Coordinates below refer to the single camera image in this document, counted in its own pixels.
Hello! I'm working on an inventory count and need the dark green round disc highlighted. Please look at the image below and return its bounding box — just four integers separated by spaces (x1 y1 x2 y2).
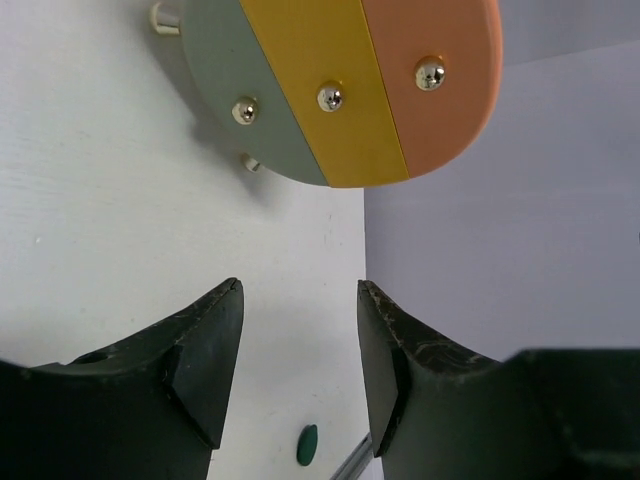
296 424 319 467

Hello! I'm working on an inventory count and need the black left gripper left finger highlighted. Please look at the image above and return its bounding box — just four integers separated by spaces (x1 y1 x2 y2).
1 278 244 479

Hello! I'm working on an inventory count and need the cream cylindrical drawer organizer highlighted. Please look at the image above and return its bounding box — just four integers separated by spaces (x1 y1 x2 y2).
149 2 180 36

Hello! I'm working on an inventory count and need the yellow drawer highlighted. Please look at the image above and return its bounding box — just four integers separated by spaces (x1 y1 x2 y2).
242 0 408 188

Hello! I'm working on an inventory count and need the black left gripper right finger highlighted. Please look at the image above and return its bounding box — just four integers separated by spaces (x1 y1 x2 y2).
357 280 639 479

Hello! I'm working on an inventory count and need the orange top drawer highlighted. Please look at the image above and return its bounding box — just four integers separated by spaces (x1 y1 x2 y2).
363 0 503 178

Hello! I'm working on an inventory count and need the grey bottom drawer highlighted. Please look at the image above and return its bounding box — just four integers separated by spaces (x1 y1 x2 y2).
180 0 328 186

